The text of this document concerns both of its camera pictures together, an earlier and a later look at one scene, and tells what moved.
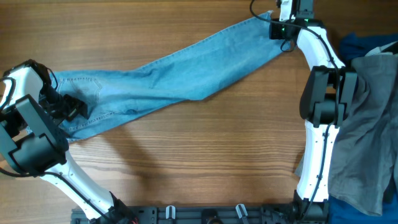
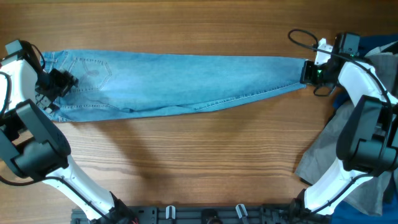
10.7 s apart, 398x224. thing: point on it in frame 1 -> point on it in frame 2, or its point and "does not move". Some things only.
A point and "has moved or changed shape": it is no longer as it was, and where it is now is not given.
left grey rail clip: (167, 212) does not move
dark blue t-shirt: (351, 46) does not move
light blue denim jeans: (190, 73) has moved or changed shape
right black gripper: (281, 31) -> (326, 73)
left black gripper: (76, 108) -> (62, 82)
